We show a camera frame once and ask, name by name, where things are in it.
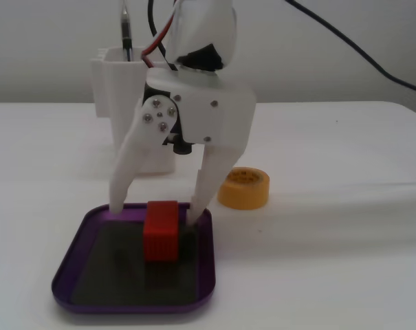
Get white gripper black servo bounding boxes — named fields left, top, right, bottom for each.
left=109, top=67, right=256, bottom=225

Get red cube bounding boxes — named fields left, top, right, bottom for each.
left=142, top=200, right=179, bottom=264

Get yellow tape roll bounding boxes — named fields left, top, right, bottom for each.
left=217, top=167, right=271, bottom=211

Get white plastic pen holder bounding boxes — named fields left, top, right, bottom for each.
left=90, top=47, right=177, bottom=176

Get purple metal tray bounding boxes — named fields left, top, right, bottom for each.
left=51, top=202, right=217, bottom=316

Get black transparent ballpoint pen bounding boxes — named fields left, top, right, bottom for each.
left=120, top=0, right=135, bottom=63

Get small black gripper camera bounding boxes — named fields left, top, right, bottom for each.
left=172, top=135, right=195, bottom=156

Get red white servo wires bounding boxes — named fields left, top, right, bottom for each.
left=141, top=0, right=182, bottom=72

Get thin black cable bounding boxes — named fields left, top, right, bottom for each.
left=147, top=0, right=173, bottom=68

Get dark background power cable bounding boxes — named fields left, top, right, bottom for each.
left=285, top=0, right=416, bottom=98

